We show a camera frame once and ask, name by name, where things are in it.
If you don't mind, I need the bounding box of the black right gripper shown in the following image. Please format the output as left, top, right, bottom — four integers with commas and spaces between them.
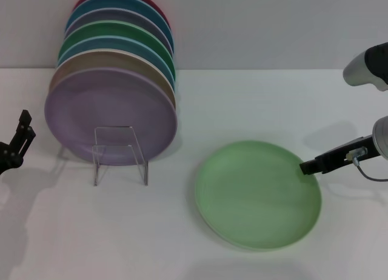
299, 135, 381, 175

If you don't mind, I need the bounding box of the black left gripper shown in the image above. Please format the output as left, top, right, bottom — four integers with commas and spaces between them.
0, 109, 36, 175

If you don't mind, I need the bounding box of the light green plate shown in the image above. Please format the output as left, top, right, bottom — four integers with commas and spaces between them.
194, 139, 322, 250

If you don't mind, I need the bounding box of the purple plate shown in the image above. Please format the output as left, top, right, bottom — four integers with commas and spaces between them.
44, 67, 178, 167

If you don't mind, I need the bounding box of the clear acrylic plate rack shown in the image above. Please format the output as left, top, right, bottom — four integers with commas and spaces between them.
92, 125, 149, 187

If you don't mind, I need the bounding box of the beige plate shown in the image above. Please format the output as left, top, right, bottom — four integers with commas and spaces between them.
49, 48, 177, 111

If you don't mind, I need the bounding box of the dark green plate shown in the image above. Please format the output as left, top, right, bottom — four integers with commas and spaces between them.
57, 19, 176, 78

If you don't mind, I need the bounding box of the teal blue plate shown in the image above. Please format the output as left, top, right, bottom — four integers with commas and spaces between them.
65, 0, 176, 55

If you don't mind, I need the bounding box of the maroon plate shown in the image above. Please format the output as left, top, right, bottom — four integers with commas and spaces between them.
72, 0, 172, 31

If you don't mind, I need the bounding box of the grey cable with connector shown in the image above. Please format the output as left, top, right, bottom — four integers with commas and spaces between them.
345, 146, 388, 182

